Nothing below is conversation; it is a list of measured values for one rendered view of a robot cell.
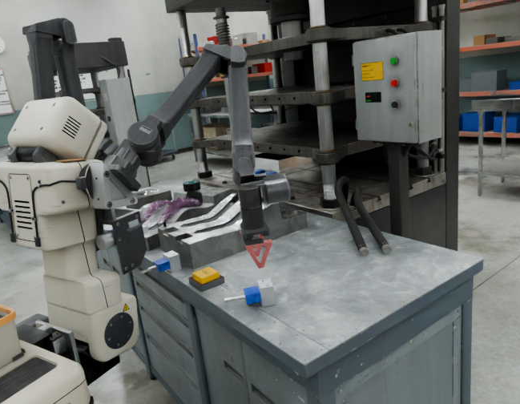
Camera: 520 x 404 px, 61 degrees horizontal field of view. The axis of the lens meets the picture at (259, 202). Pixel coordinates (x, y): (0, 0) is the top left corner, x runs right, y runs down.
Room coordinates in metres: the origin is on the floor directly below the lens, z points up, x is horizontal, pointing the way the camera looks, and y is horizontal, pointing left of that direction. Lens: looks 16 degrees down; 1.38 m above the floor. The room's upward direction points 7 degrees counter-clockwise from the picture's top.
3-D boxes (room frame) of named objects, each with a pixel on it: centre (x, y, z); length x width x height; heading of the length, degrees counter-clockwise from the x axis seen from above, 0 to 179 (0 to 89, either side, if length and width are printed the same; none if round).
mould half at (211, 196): (1.84, 0.38, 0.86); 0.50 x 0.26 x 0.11; 141
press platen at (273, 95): (2.57, -0.30, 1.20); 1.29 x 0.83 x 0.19; 34
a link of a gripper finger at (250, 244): (1.05, 0.02, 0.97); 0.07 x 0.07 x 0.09; 8
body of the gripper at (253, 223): (1.07, 0.02, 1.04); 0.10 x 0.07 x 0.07; 8
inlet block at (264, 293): (1.07, 0.06, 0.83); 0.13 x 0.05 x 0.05; 98
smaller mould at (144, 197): (2.25, 0.57, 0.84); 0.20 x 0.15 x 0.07; 124
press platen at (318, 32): (2.57, -0.30, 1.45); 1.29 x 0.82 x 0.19; 34
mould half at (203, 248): (1.60, 0.11, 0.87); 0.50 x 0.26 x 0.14; 124
